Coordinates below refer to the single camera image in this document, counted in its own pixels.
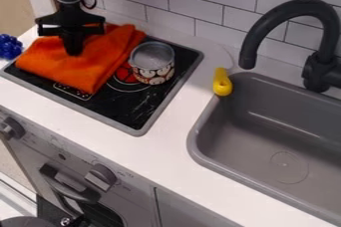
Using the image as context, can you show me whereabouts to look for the toy sink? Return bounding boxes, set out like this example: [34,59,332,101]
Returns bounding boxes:
[184,71,341,227]

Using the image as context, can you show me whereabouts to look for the blue toy grapes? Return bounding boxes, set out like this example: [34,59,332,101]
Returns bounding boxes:
[0,33,25,61]

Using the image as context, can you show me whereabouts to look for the silver can with mushroom print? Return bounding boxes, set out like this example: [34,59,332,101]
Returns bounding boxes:
[126,41,177,86]

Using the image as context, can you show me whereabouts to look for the toy stove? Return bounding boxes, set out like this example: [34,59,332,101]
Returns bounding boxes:
[0,35,205,137]

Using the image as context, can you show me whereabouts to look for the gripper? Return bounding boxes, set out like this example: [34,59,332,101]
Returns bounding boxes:
[33,0,109,57]

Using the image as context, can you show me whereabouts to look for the yellow toy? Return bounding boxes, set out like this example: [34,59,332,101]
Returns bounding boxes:
[211,67,235,98]

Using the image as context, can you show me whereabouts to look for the orange cloth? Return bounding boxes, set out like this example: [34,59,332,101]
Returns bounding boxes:
[14,23,149,96]

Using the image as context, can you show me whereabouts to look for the black tap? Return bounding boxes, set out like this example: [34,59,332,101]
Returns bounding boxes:
[236,0,341,94]

